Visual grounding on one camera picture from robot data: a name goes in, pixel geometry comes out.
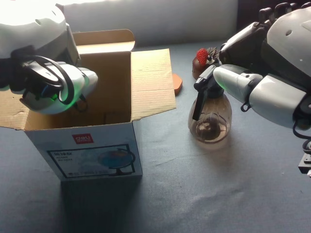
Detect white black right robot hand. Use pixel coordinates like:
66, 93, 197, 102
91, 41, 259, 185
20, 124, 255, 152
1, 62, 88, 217
213, 2, 311, 129

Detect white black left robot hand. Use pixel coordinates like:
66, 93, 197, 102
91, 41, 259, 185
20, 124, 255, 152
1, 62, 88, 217
0, 0, 99, 115

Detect brown translucent spray bottle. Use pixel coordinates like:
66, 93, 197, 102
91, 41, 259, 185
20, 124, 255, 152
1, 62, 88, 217
188, 65, 233, 144

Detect open cardboard box globe print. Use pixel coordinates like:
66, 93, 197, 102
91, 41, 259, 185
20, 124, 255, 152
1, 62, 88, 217
0, 29, 177, 187

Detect chocolate cake toy with strawberry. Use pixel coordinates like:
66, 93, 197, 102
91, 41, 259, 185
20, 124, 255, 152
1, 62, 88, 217
191, 47, 222, 80

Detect orange hexagon block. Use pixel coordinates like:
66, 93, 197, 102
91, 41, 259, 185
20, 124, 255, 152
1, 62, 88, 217
172, 73, 185, 96

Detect grey table cloth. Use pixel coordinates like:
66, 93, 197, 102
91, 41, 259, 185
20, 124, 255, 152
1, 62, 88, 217
0, 43, 311, 233

